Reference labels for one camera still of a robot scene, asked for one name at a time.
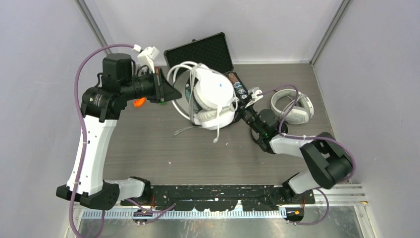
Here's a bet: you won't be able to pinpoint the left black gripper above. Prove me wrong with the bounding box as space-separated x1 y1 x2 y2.
121 66 181 103

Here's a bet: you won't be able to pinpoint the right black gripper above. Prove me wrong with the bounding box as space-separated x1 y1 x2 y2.
224 96 264 136

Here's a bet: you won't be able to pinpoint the large white gaming headphones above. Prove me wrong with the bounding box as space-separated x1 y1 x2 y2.
270 89 315 124

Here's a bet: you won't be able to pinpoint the small white headphones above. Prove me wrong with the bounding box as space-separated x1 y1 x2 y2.
166 61 239 143

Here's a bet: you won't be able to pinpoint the black on-ear headphones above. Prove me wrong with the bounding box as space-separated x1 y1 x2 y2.
250 121 288 145

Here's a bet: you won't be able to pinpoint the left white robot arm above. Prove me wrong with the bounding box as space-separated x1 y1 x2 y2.
56 53 181 210

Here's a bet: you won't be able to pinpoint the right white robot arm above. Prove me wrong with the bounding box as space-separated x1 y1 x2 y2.
238 107 355 204

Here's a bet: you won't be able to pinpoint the orange curved plastic piece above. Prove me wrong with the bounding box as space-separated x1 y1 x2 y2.
133 98 146 108

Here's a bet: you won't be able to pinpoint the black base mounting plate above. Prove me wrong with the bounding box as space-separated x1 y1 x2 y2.
121 185 315 212

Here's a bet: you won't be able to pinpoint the black poker chip case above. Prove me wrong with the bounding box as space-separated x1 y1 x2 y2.
163 32 248 119

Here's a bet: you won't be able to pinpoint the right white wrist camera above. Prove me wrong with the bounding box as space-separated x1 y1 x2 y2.
245 87 263 108

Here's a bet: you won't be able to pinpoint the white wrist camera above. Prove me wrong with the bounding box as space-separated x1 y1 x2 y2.
133 45 160 74
245 87 263 108

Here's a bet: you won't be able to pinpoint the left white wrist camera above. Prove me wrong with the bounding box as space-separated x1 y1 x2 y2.
133 45 160 74

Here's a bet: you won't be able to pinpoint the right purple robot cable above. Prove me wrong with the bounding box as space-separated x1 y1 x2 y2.
259 85 357 226

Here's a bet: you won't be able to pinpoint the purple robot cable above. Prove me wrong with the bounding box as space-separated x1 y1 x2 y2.
259 85 357 226
68 43 176 238

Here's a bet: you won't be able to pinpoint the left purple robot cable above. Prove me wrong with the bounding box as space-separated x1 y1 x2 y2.
68 43 176 238

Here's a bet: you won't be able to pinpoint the white aluminium rail strip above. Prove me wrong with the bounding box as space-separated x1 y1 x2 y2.
81 210 289 220

